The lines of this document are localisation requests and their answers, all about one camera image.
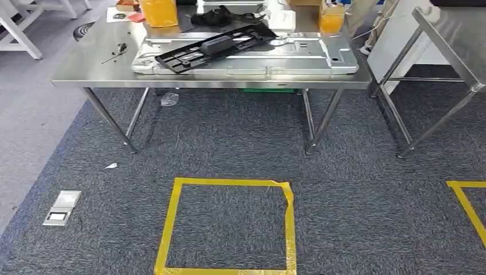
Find small yellow container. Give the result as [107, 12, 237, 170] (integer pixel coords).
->
[319, 0, 346, 34]

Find silver floor socket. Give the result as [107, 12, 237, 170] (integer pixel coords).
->
[42, 190, 83, 227]

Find white table frame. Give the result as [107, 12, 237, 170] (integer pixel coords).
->
[0, 0, 93, 61]

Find black screwdriver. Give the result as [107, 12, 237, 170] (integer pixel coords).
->
[101, 42, 128, 65]

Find white printed sheet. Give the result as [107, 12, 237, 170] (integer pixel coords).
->
[106, 6, 132, 23]

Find clear plastic bag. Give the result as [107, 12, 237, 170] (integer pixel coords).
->
[160, 92, 179, 107]

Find yellow tape floor square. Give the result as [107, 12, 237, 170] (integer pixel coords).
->
[154, 177, 297, 275]
[446, 180, 486, 248]

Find green plastic crate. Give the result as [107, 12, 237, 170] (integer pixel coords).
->
[242, 88, 297, 94]

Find black ribbed round disc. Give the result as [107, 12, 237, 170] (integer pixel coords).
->
[73, 21, 96, 42]

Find small brown box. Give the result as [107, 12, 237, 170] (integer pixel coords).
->
[115, 0, 140, 12]

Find steel work table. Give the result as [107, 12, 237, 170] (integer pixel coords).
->
[51, 0, 373, 156]
[370, 6, 486, 159]

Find black plastic frame part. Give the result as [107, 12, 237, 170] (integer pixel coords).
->
[155, 22, 279, 74]

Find white box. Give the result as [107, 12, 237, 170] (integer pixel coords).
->
[267, 9, 297, 33]

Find black cloth bundle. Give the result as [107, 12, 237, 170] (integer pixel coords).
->
[190, 5, 266, 28]

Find large yellow container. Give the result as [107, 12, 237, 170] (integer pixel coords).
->
[139, 0, 179, 28]

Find white cabinet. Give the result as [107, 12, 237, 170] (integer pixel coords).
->
[366, 0, 450, 84]

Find stamped grey metal panel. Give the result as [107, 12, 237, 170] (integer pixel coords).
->
[131, 31, 359, 76]

